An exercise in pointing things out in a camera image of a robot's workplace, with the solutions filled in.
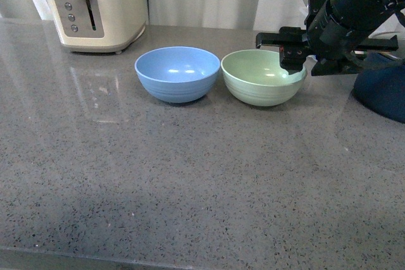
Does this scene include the dark blue saucepan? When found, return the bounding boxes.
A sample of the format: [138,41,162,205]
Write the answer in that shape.
[353,66,404,123]

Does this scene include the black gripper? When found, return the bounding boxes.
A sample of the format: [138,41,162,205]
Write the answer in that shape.
[256,0,398,76]

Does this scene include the green bowl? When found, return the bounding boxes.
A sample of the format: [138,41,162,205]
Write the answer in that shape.
[221,49,307,107]

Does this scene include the cream toaster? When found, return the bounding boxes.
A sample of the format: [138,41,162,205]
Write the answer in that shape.
[46,0,148,54]

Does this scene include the blue bowl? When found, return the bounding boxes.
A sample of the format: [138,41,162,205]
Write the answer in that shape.
[134,46,220,103]

